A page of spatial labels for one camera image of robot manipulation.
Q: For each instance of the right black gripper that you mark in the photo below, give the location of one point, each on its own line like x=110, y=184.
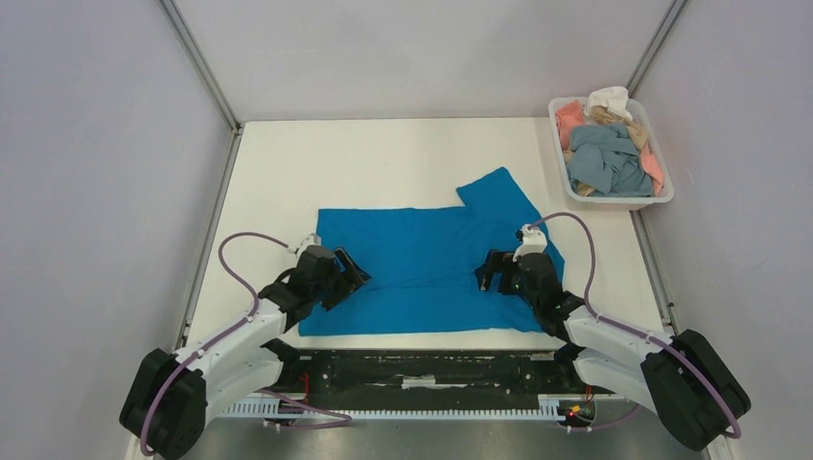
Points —
x=503, y=275

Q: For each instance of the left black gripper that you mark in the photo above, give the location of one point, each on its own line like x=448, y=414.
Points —
x=356, y=276

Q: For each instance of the bright blue t shirt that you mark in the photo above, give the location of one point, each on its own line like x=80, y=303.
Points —
x=422, y=264

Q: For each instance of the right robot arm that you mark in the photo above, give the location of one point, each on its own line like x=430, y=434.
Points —
x=679, y=378

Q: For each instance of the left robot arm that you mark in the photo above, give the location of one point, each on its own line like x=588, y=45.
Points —
x=175, y=395

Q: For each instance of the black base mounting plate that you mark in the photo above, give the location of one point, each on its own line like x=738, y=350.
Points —
x=369, y=379

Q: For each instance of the grey blue t shirt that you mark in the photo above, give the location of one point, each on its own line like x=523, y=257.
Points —
x=603, y=162

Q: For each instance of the pink t shirt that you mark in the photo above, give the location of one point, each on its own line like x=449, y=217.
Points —
x=568, y=117

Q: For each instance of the beige t shirt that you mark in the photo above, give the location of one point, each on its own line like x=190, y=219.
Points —
x=638, y=134

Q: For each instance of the white t shirt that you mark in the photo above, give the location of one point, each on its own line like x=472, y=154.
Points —
x=613, y=99

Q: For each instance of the white plastic basket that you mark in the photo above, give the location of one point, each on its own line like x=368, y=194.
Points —
x=651, y=160

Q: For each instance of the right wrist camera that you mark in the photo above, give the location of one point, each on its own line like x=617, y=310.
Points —
x=533, y=241

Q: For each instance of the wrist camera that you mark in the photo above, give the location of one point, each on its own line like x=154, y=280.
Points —
x=297, y=249
x=533, y=241

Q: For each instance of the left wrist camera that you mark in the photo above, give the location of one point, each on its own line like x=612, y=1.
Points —
x=297, y=249

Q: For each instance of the white slotted cable duct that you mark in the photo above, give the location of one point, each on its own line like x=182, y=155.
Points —
x=257, y=406

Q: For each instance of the left aluminium frame post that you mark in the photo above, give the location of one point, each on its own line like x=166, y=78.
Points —
x=193, y=51

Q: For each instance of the aluminium frame post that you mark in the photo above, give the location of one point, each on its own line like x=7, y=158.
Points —
x=193, y=51
x=663, y=31

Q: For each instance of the right aluminium frame post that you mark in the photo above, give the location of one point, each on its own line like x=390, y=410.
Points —
x=663, y=31

